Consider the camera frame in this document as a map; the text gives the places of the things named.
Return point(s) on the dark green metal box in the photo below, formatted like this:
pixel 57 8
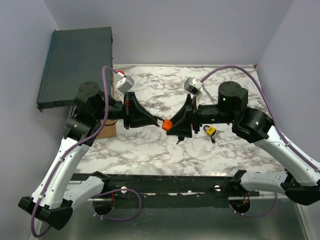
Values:
pixel 74 57

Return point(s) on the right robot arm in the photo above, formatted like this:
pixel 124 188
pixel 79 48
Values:
pixel 300 181

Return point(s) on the large grey wrench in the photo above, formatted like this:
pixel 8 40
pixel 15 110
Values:
pixel 213 100

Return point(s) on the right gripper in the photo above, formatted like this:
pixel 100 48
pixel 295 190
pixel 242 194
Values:
pixel 181 122

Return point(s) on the orange padlock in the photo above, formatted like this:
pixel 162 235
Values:
pixel 166 124

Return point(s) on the orange padlock keys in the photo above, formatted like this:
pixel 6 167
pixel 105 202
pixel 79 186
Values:
pixel 180 139

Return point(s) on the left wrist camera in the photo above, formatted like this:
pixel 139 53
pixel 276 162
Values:
pixel 124 84

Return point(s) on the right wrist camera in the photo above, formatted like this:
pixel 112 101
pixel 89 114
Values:
pixel 194 87

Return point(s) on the yellow padlock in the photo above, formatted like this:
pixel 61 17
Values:
pixel 210 130

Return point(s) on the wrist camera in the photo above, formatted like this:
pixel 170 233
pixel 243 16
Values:
pixel 124 84
pixel 194 87

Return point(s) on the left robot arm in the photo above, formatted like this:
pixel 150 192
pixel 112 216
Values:
pixel 54 204

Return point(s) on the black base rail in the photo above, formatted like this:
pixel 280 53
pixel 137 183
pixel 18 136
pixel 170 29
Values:
pixel 168 191

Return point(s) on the wooden board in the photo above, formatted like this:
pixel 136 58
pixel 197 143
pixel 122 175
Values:
pixel 109 130

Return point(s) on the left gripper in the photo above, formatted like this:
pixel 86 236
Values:
pixel 134 114

